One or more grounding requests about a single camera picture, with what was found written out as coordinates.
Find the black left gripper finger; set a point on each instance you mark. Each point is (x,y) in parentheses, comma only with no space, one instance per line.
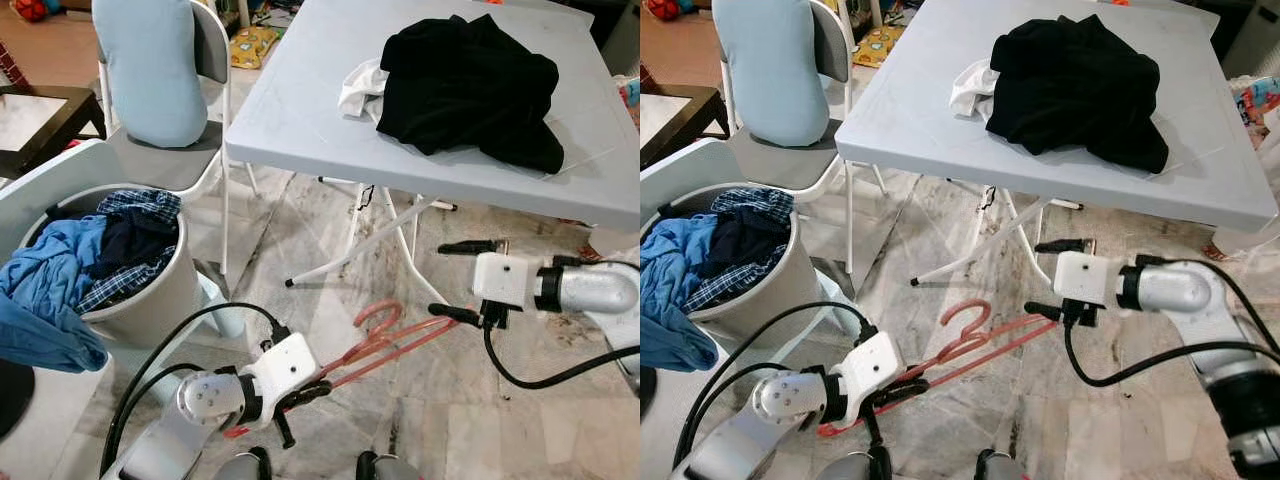
(910,390)
(315,392)

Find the robot right leg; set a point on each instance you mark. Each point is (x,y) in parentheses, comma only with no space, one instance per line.
(385,467)
(1005,467)

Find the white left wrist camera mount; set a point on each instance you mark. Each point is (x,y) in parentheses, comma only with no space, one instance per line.
(875,365)
(285,370)

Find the light blue pillow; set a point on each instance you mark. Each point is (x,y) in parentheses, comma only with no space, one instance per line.
(150,70)
(770,70)

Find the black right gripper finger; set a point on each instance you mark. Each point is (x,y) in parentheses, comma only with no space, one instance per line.
(1062,245)
(455,315)
(465,247)
(1045,311)

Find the grey plastic folding table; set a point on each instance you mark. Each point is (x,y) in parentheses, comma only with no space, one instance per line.
(300,120)
(900,130)

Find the navy garment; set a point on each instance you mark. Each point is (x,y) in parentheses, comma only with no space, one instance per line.
(750,245)
(135,245)

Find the grey lidded laundry basket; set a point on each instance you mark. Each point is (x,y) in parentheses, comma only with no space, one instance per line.
(150,300)
(770,300)

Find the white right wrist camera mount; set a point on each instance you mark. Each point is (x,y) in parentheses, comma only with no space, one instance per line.
(1085,278)
(505,280)

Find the yellow cartoon cushion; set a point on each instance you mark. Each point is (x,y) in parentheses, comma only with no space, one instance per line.
(875,45)
(250,45)

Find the robot left leg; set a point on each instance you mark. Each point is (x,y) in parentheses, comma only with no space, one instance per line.
(860,468)
(245,465)

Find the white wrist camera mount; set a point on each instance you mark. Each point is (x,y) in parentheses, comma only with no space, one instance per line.
(875,365)
(1085,278)
(285,370)
(505,280)

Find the black round base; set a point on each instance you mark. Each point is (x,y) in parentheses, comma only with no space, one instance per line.
(12,400)

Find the black garment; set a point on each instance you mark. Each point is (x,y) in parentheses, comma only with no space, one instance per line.
(470,90)
(1080,90)

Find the robot leg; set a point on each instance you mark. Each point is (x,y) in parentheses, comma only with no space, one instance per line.
(245,465)
(860,468)
(1005,467)
(385,467)

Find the grey metal folding chair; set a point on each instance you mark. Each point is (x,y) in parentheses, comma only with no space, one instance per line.
(780,165)
(160,165)

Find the white crumpled garment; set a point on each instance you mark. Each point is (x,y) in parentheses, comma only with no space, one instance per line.
(360,90)
(970,95)

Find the blue checked shirt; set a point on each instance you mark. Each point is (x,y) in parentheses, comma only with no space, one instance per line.
(760,205)
(140,205)

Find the colourful baby bouncer seat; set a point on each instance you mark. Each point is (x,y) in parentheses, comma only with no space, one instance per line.
(630,95)
(1260,100)

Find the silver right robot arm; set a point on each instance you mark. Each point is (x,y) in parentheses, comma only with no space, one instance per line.
(590,290)
(1180,290)

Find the dark wooden chair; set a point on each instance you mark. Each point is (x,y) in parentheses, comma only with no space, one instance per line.
(40,120)
(670,115)

